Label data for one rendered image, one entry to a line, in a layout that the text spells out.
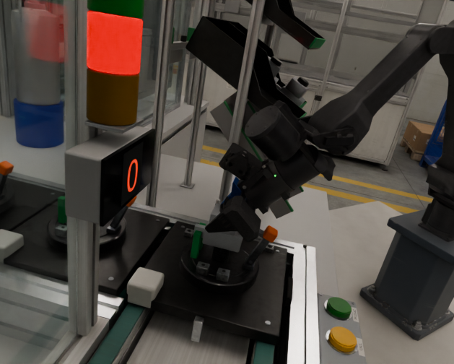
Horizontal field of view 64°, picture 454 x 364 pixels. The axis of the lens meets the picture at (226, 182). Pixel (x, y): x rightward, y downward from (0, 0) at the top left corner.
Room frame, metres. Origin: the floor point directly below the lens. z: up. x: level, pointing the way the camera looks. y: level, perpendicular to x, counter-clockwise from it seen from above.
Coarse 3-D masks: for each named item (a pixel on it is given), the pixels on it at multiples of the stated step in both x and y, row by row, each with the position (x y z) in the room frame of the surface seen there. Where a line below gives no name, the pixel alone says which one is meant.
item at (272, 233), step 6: (270, 228) 0.53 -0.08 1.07; (258, 234) 0.52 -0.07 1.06; (264, 234) 0.52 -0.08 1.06; (270, 234) 0.52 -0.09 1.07; (276, 234) 0.52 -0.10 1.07; (264, 240) 0.52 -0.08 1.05; (270, 240) 0.52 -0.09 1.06; (258, 246) 0.52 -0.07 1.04; (264, 246) 0.52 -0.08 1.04; (252, 252) 0.53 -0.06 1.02; (258, 252) 0.52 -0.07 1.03; (252, 258) 0.52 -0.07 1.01
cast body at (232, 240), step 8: (216, 208) 0.54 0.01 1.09; (216, 216) 0.52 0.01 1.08; (224, 232) 0.51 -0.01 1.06; (232, 232) 0.51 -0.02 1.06; (208, 240) 0.52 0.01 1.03; (216, 240) 0.52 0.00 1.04; (224, 240) 0.51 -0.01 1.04; (232, 240) 0.51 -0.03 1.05; (240, 240) 0.51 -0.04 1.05; (224, 248) 0.51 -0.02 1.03; (232, 248) 0.51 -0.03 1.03
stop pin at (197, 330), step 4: (196, 316) 0.42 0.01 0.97; (200, 316) 0.42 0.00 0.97; (196, 320) 0.41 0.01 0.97; (200, 320) 0.41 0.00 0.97; (196, 324) 0.41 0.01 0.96; (200, 324) 0.41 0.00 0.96; (196, 328) 0.41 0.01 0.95; (200, 328) 0.41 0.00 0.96; (192, 332) 0.41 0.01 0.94; (196, 332) 0.41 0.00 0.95; (200, 332) 0.41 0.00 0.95; (192, 336) 0.41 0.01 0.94; (196, 336) 0.41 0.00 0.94; (200, 336) 0.41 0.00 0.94; (192, 340) 0.41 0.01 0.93; (196, 340) 0.41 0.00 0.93
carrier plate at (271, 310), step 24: (168, 240) 0.59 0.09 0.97; (192, 240) 0.61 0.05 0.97; (168, 264) 0.52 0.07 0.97; (264, 264) 0.57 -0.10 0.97; (168, 288) 0.46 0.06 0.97; (192, 288) 0.47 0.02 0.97; (264, 288) 0.50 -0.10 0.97; (168, 312) 0.42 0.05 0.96; (192, 312) 0.42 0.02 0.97; (216, 312) 0.43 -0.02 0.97; (240, 312) 0.44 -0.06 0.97; (264, 312) 0.45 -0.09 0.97; (264, 336) 0.41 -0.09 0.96
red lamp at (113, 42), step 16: (96, 16) 0.34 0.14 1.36; (112, 16) 0.34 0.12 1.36; (96, 32) 0.34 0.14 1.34; (112, 32) 0.34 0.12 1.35; (128, 32) 0.35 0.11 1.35; (96, 48) 0.34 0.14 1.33; (112, 48) 0.34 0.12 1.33; (128, 48) 0.35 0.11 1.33; (96, 64) 0.34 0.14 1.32; (112, 64) 0.34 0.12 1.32; (128, 64) 0.35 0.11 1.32
